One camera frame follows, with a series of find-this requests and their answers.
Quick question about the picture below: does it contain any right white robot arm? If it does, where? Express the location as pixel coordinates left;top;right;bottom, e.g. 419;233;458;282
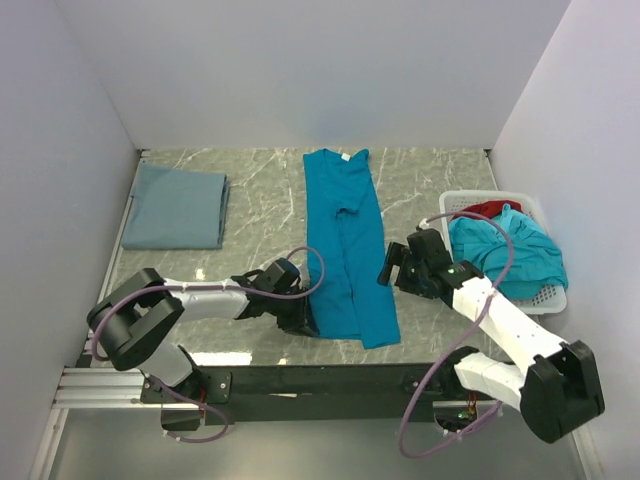
378;229;605;443

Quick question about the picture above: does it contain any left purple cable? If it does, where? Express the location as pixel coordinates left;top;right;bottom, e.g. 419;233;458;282
89;245;327;444

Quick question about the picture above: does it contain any red t shirt in basket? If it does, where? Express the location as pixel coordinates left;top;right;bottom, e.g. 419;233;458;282
463;200;522;219

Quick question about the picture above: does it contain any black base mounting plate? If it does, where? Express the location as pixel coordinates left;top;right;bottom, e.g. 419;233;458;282
139;363;499;426

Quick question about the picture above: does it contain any white plastic laundry basket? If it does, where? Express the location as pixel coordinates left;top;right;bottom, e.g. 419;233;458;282
439;190;567;315

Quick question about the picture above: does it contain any teal t shirt in basket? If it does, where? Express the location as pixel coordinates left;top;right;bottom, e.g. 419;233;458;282
449;205;569;301

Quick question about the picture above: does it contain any folded grey-blue t shirt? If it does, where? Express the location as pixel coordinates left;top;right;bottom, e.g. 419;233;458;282
121;162;230;250

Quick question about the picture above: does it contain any aluminium rail frame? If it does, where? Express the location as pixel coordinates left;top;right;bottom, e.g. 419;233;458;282
52;149;584;411

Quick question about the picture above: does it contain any bright blue t shirt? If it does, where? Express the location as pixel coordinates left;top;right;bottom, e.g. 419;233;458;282
303;149;401;349

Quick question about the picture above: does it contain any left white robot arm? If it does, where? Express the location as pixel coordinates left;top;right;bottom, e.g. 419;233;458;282
87;258;319;398

